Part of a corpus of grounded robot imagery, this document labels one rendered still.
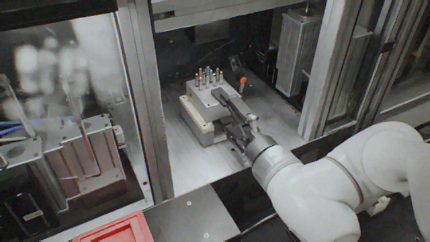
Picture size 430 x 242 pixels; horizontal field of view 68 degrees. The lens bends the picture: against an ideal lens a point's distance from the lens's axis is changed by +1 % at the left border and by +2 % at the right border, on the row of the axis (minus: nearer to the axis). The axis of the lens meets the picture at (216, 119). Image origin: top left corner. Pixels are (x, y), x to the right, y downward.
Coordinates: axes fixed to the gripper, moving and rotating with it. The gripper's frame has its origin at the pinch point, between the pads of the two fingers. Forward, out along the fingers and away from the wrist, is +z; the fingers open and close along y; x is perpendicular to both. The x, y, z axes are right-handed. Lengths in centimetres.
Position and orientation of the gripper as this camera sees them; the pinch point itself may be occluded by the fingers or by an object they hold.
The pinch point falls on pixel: (221, 105)
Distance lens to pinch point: 78.9
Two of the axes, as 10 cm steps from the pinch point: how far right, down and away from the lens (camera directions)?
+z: -4.6, -5.8, 6.7
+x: -8.9, 3.0, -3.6
